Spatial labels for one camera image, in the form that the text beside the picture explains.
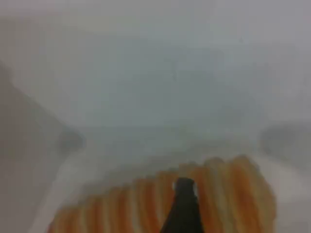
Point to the long striped bread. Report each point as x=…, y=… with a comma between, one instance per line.
x=228, y=194

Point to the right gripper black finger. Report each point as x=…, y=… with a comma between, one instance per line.
x=183, y=208

